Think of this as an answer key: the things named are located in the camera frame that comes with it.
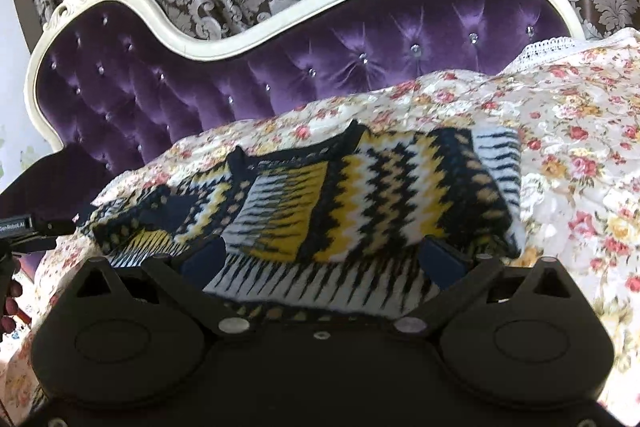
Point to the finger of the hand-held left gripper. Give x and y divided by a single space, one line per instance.
57 227

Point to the white lace cloth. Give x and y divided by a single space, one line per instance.
552 44

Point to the floral bed blanket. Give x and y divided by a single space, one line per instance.
575 147

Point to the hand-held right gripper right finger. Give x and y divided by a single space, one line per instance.
444 259

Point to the yellow black white knit sweater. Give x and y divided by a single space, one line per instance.
350 197

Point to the person's left hand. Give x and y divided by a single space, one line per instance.
12 291

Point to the purple tufted headboard white frame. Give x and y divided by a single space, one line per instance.
165 82

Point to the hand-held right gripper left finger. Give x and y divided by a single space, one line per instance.
202 263

